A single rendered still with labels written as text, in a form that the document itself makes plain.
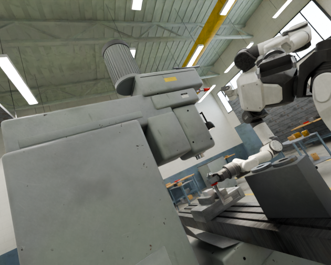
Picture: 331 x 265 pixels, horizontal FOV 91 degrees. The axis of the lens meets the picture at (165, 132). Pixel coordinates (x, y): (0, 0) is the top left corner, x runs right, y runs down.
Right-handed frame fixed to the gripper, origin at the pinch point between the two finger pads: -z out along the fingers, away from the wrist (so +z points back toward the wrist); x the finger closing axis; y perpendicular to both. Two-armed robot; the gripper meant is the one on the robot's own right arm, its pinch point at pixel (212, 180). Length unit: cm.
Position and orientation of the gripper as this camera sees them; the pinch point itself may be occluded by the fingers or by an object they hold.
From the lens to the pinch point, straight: 109.2
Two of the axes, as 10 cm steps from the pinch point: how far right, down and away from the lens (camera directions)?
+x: 1.0, -3.0, -9.5
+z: 9.1, -3.7, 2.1
